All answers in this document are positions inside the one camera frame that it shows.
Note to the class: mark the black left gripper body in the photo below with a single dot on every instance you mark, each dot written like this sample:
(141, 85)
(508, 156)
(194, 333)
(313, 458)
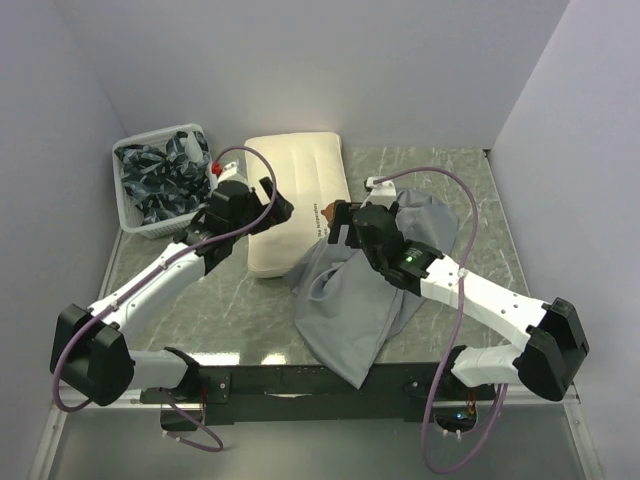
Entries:
(255, 211)

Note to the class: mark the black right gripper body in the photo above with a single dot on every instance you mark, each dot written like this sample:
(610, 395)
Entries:
(356, 241)

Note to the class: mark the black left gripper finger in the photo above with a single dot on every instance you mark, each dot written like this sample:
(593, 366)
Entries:
(281, 211)
(268, 186)

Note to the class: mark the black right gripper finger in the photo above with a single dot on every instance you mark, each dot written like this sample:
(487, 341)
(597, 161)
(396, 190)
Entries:
(343, 210)
(338, 234)

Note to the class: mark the cream pillow with bear print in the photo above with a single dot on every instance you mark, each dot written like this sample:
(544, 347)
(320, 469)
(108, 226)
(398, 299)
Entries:
(310, 174)

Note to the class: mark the grey pillowcase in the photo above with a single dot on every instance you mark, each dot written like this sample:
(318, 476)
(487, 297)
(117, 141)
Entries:
(344, 310)

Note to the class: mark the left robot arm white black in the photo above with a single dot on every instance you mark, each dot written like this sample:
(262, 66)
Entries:
(90, 351)

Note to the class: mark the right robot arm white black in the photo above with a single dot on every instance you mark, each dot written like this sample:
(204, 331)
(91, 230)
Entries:
(545, 341)

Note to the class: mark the dark patterned cloth in basket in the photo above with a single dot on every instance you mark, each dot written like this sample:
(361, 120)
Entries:
(168, 182)

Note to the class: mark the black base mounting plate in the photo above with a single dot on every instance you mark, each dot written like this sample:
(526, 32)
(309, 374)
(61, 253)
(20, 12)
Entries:
(233, 394)

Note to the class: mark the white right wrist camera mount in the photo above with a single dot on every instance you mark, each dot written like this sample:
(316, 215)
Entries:
(380, 193)

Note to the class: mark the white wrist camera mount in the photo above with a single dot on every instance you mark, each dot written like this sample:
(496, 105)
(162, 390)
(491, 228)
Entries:
(233, 171)
(380, 193)

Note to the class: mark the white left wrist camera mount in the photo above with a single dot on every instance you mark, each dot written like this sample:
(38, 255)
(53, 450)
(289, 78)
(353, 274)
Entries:
(233, 171)

